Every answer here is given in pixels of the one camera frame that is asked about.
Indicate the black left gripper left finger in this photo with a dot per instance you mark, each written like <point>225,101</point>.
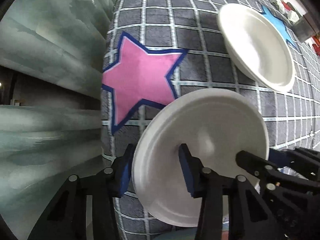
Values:
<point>65,215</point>

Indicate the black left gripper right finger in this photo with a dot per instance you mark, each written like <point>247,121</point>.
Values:
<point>249,215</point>

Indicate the grey checkered tablecloth with stars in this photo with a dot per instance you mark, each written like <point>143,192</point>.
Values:
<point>292,119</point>

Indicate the grey metal cup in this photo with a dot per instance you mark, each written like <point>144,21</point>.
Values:
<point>305,28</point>

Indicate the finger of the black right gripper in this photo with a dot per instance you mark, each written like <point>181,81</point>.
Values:
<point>260,169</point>

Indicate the white shallow plate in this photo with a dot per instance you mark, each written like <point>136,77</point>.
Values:
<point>258,44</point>

